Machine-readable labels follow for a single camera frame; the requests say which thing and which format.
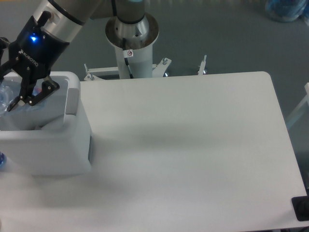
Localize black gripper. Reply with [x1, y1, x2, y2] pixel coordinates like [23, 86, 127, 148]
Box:
[0, 16, 70, 112]

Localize crushed clear plastic bottle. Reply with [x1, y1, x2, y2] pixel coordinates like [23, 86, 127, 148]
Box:
[0, 80, 46, 115]

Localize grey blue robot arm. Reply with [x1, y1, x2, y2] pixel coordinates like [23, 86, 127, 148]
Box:
[0, 0, 145, 112]

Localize white trash can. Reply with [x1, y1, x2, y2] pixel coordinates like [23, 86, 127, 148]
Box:
[0, 72, 92, 175]

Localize blue plastic bag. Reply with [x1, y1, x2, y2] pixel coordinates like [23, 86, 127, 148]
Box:
[265, 0, 309, 23]

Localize white pedestal base frame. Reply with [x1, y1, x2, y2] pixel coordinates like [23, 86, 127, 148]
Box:
[83, 55, 208, 81]

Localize black cable on pedestal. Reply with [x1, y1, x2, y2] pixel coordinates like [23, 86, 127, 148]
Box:
[122, 38, 135, 79]

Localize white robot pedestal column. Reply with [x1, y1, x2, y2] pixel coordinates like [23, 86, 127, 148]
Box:
[105, 13, 159, 78]

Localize white frame at right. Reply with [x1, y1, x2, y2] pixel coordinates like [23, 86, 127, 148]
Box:
[286, 83, 309, 130]

